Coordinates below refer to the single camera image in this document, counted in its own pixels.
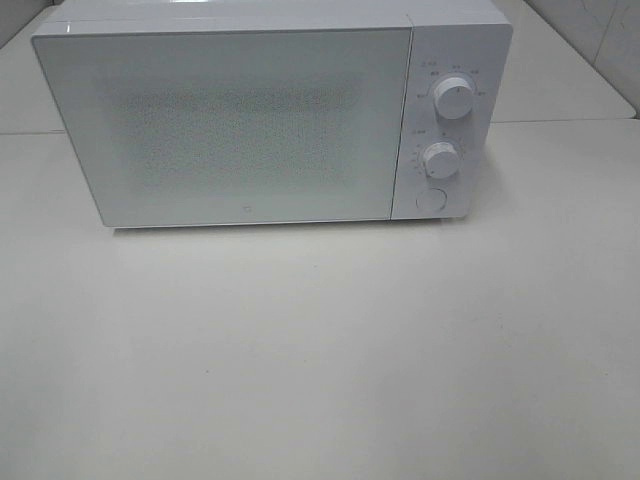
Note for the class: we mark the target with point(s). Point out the white microwave door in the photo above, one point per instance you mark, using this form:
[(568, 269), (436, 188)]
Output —
[(232, 128)]

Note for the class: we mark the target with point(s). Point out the white timer knob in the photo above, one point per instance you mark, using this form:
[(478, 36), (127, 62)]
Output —
[(441, 160)]

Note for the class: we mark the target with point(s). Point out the upper white power knob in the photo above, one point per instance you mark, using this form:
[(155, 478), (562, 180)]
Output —
[(453, 97)]

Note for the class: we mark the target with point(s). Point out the round white door button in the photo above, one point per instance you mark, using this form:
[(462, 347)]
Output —
[(431, 200)]

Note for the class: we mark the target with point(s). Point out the white microwave oven body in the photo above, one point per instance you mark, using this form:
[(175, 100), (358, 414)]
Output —
[(468, 38)]

